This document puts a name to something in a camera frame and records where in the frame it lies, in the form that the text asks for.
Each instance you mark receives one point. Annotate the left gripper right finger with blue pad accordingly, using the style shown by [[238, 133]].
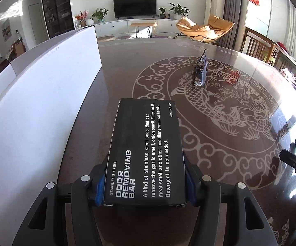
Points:
[[246, 223]]

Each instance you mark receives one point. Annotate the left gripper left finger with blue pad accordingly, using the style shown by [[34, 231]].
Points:
[[45, 222]]

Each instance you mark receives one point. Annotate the black odor removing bar box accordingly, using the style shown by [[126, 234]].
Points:
[[145, 161]]

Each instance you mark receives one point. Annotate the purple tinted glasses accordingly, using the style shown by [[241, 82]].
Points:
[[200, 71]]

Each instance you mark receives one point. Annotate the red black cloth pouch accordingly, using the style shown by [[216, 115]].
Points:
[[233, 77]]

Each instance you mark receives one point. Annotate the white cardboard storage box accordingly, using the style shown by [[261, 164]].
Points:
[[41, 94]]

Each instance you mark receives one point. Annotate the wooden dining chair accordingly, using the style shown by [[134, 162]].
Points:
[[260, 47]]

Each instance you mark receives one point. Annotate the orange lounge chair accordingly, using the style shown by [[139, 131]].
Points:
[[214, 29]]

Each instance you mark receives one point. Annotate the distant dining table set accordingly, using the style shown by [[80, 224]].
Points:
[[18, 48]]

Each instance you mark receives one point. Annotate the white low tv cabinet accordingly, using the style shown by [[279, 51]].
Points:
[[137, 28]]

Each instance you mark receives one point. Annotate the grey curtain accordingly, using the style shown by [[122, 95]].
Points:
[[234, 11]]

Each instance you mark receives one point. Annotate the red flower vase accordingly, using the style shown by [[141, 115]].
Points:
[[81, 17]]

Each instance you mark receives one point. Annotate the green potted plant left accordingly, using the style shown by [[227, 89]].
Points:
[[100, 14]]

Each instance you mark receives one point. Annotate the green potted plant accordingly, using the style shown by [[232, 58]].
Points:
[[178, 11], [100, 14]]

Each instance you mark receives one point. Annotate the small dark potted plant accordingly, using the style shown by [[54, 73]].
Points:
[[162, 12]]

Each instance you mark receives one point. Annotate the green potted plant right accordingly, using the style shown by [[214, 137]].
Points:
[[178, 11]]

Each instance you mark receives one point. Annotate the black flat screen television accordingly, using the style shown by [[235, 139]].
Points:
[[134, 8]]

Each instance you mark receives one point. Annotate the dark glass display cabinet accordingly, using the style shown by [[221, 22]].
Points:
[[58, 17]]

